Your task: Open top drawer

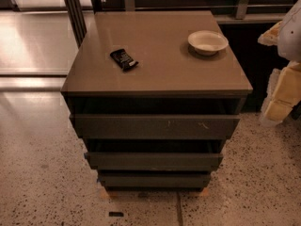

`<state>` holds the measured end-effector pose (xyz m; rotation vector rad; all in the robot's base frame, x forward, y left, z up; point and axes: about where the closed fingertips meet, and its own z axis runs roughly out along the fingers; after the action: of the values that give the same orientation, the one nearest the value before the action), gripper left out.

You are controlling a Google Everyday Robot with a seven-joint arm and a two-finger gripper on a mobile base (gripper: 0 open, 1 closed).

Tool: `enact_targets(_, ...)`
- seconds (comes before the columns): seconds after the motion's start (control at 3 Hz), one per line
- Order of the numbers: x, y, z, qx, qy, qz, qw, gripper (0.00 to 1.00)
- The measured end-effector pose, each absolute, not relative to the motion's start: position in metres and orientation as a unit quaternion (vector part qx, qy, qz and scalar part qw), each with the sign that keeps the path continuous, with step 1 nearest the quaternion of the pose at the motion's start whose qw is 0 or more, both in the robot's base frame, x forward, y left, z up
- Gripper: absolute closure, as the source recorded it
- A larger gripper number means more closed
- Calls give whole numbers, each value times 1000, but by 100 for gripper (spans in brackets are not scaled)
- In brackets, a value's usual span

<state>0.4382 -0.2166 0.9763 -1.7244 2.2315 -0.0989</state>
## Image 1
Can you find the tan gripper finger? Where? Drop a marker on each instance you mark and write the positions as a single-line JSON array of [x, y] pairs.
[[283, 94], [269, 37]]

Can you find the grey top drawer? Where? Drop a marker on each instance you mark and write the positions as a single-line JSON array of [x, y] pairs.
[[102, 126]]

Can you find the grey drawer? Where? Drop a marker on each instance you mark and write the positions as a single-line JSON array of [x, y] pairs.
[[154, 161], [102, 126], [154, 180]]

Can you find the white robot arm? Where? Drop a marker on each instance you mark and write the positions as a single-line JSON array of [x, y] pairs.
[[289, 42]]

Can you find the grey drawer cabinet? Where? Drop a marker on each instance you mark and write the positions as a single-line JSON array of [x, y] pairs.
[[169, 79]]

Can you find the grey middle drawer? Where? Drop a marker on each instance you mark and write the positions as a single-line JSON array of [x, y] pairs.
[[154, 161]]

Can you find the grey bottom drawer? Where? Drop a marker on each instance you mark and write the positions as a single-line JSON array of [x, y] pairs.
[[154, 180]]

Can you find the white paper bowl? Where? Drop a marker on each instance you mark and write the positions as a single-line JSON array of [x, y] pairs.
[[207, 43]]

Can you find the black snack packet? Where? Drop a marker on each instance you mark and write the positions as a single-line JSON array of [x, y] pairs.
[[125, 62]]

